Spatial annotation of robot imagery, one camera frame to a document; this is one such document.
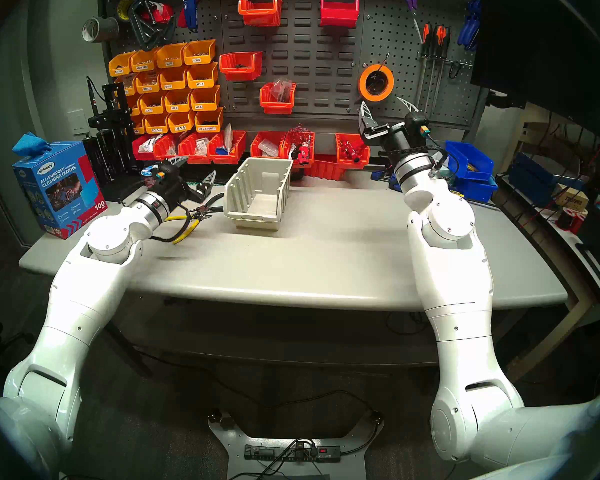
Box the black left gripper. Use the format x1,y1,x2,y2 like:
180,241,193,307
157,156,217,206

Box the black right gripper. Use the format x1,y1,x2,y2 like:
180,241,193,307
358,95,425,160

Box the green handled pliers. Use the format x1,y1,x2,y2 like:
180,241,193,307
188,192,226,218

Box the yellow handled pliers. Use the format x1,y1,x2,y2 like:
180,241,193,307
159,211,213,245

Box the beige plastic storage box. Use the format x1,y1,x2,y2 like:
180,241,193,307
223,157,294,231

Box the tan cardboard box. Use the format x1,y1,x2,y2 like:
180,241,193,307
557,186,590,213

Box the red plastic parts bin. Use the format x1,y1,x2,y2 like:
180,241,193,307
131,134,157,161
250,131,287,160
304,154,349,181
281,132,316,168
218,51,264,82
237,0,284,28
335,132,372,170
208,130,248,165
178,132,216,165
319,0,361,29
152,134,184,164
258,82,298,116

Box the green cutting mat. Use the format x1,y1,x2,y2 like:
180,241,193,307
187,165,243,189

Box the orange tape roll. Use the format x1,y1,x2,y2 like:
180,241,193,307
357,63,396,103

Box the orange bin labelled M2.5-5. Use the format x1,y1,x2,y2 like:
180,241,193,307
168,111,197,134

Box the orange bin labelled M4 HEX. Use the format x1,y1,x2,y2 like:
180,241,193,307
195,107,225,134

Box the red small clamps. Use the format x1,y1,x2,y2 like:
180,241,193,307
341,139,370,163

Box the orange bin labelled M2.5-6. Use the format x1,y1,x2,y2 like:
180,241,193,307
144,113,171,135

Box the orange bin labelled M3-8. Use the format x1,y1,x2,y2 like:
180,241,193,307
164,89,194,113

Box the orange bin labelled M3-6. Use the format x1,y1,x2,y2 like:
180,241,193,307
190,85,222,112

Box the black pegboard hook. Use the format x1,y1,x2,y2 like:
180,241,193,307
447,58,475,80

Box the orange bin labelled M3-12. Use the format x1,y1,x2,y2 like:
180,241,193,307
140,93,167,115

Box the orange bin labelled M4-6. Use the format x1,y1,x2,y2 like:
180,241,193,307
159,66,190,91

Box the orange bin labelled M3-4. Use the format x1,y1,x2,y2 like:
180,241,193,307
187,62,220,89

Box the black metal stand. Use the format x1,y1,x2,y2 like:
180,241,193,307
82,82,144,204

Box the orange bin labelled M4X4X6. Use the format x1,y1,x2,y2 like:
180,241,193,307
135,71,162,94

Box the blue plastic bin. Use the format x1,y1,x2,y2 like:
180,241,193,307
450,175,500,204
444,140,495,181

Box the blue spring clamp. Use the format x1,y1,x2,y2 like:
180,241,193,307
456,0,483,53

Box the orange bin labelled M3X6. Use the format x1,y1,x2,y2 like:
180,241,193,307
183,39,217,66

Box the orange bin labelled M3X8 BAD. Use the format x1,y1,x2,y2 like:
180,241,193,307
130,48,159,73

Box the orange bin labelled M3X5X4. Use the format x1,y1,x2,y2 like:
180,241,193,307
108,51,137,78

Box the black soldering iron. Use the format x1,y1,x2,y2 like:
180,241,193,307
85,76,102,116

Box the blue cleaning cloths carton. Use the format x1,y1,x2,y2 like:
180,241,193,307
12,141,108,240

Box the grey metal C-clamp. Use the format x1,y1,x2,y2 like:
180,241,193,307
127,0,179,53

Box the dark blue case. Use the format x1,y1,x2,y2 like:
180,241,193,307
508,151,581,208

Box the blue cleaning cloth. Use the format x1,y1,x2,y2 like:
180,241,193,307
12,132,54,158

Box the black computer monitor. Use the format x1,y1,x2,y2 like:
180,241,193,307
469,0,600,152

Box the black table leg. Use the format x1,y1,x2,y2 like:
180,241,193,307
100,324,154,378

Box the beige side table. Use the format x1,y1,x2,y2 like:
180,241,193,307
497,174,600,383

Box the black power strip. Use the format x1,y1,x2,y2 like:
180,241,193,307
243,443,342,464

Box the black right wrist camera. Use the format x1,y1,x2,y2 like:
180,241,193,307
405,110,432,138

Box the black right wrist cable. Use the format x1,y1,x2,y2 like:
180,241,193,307
379,143,450,179

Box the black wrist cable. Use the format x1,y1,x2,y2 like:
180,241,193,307
379,143,450,179
152,201,193,244

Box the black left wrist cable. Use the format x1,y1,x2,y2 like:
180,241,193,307
152,201,193,244

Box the orange black handled screwdriver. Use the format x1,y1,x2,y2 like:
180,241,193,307
415,23,434,108
426,25,447,117

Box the grey pegboard wall panel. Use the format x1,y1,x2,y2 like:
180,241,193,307
98,0,487,131

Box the red wire tangle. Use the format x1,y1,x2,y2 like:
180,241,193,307
285,126,314,148

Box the black monitor mount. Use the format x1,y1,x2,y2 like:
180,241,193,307
484,88,527,111

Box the white wall plate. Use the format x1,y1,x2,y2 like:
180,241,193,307
66,109,90,136

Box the grey duct tape roll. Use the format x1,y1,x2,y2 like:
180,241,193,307
82,16,120,44

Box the black floor cable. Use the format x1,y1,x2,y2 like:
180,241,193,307
125,346,384,457

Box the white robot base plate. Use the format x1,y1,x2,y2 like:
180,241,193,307
208,410,385,480

